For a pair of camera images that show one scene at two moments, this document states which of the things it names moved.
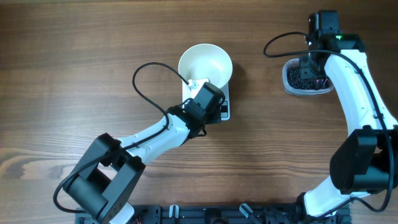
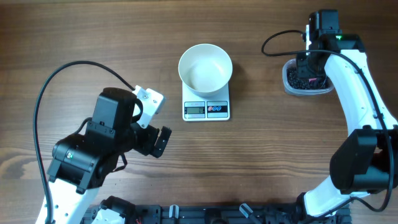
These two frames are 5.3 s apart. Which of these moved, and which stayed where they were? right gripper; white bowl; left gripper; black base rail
Moved: left gripper
Stayed: white bowl; black base rail; right gripper
